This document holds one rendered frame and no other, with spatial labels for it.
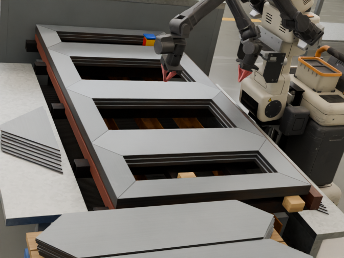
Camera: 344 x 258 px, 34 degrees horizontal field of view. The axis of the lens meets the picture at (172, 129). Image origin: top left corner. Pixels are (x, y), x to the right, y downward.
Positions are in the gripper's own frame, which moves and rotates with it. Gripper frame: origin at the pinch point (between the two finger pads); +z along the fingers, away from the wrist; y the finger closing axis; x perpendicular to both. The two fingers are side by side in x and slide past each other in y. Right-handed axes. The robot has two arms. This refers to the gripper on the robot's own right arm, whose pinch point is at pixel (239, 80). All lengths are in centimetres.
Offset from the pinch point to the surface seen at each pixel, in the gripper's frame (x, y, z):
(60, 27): 76, -66, 22
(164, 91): -1.4, -36.1, 14.5
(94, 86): 4, -66, 22
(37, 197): -58, -98, 41
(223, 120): -23.9, -16.5, 12.3
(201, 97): -6.7, -20.1, 10.5
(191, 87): 2.9, -21.3, 10.8
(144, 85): 5.4, -43.4, 16.2
